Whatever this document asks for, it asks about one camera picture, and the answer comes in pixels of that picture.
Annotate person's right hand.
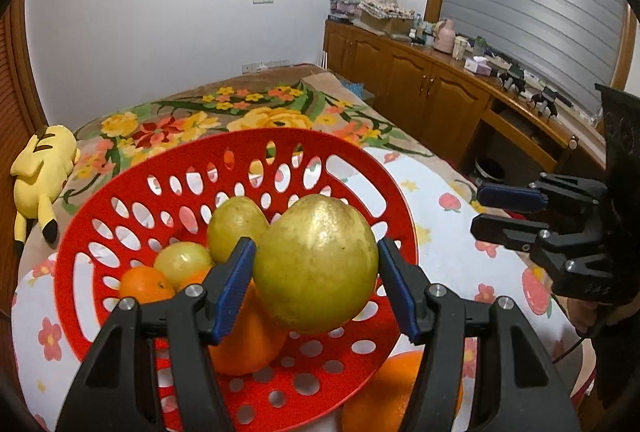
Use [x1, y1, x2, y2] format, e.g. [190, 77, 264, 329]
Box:
[567, 298, 601, 338]

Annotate red perforated plastic basket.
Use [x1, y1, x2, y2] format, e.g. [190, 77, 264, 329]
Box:
[54, 128, 418, 432]

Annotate pink tissue box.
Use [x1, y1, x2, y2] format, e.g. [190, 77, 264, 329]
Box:
[463, 56, 493, 76]

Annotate black trash bin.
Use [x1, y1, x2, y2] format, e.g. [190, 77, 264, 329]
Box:
[474, 156, 506, 183]

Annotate pink jug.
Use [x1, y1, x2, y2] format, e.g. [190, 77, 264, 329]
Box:
[433, 19, 457, 54]

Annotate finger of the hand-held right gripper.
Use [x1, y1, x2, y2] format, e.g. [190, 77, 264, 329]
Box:
[470, 212, 608, 265]
[475, 173, 608, 214]

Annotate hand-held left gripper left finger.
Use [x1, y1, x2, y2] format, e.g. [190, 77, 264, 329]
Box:
[55, 237, 258, 432]

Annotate yellow plush toy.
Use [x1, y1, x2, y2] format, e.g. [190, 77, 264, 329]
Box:
[11, 125, 82, 258]

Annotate floral blanket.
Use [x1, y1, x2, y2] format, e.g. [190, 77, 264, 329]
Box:
[22, 62, 436, 233]

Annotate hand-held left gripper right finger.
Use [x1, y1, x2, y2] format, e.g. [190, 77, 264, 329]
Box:
[377, 237, 583, 432]

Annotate cardboard box with cloth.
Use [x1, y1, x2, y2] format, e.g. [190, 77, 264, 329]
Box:
[359, 0, 416, 36]

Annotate wooden cabinet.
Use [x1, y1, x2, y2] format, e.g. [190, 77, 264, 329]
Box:
[322, 17, 608, 193]

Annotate large orange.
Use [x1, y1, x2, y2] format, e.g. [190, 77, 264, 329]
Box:
[341, 351, 463, 432]
[207, 279, 290, 377]

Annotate white fruit-print tablecloth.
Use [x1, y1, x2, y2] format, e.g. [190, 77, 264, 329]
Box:
[11, 147, 596, 432]

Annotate white wall outlet strip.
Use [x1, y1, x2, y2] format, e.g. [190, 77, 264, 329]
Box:
[242, 59, 291, 74]

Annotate small black device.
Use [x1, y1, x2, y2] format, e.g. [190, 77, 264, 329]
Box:
[499, 65, 526, 93]
[531, 87, 560, 120]

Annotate small green guava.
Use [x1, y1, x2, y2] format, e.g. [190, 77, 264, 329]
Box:
[153, 241, 215, 288]

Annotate grey storage containers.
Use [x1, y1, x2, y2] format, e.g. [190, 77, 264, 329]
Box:
[329, 0, 361, 22]

